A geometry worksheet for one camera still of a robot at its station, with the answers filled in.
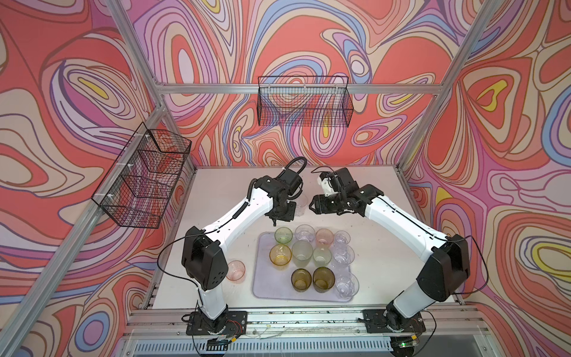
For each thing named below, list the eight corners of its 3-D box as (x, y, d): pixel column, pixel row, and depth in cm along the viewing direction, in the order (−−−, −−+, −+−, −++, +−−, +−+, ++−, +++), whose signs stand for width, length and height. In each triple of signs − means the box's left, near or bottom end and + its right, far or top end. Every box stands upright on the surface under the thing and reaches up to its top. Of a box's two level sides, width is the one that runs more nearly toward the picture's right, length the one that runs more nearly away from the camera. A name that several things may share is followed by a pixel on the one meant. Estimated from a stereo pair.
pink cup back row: (315, 249, 92) (316, 241, 86) (313, 236, 96) (315, 227, 90) (331, 249, 92) (334, 241, 86) (329, 236, 96) (332, 227, 90)
